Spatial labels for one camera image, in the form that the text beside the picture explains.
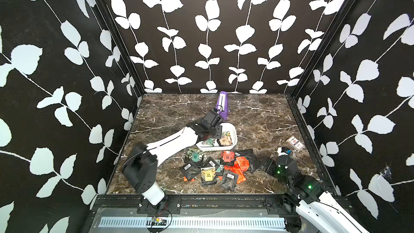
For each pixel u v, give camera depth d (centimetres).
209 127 65
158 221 70
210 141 95
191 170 83
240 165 86
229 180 82
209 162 86
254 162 86
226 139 95
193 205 75
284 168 58
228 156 89
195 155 88
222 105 100
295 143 93
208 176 82
